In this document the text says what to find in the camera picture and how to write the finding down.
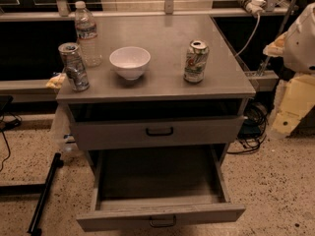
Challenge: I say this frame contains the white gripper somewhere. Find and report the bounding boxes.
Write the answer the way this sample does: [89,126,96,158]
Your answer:
[263,32,315,138]

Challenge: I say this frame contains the green white 7up can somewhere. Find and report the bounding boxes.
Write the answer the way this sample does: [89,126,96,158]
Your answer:
[184,39,209,84]

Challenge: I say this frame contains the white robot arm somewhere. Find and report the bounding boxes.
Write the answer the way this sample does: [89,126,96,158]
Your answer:
[263,3,315,139]

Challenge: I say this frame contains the grey drawer cabinet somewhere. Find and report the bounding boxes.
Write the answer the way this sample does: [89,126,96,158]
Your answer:
[57,15,255,159]

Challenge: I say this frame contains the grey top drawer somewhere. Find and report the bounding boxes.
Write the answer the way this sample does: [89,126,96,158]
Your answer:
[70,116,244,150]

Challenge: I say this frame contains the open grey middle drawer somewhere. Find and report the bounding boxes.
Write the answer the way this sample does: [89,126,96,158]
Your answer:
[77,146,245,232]

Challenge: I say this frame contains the silver energy drink can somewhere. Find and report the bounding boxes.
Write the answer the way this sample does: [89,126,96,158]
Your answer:
[58,42,90,91]

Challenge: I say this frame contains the white ceramic bowl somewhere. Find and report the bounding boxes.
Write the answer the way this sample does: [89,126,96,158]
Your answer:
[109,46,151,81]

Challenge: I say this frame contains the clear plastic water bottle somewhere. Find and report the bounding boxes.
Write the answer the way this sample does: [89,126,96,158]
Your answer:
[75,1,101,67]

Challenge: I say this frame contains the black metal stand leg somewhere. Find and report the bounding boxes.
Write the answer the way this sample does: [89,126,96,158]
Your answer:
[28,152,64,236]

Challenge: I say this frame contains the black cable bundle on floor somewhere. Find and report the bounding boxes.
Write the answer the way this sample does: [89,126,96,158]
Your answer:
[226,101,270,155]

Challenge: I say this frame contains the white power plug with cable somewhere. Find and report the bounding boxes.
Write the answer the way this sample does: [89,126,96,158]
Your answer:
[235,0,264,56]

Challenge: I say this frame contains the black cable at left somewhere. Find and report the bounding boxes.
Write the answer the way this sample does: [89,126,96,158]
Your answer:
[0,95,23,173]

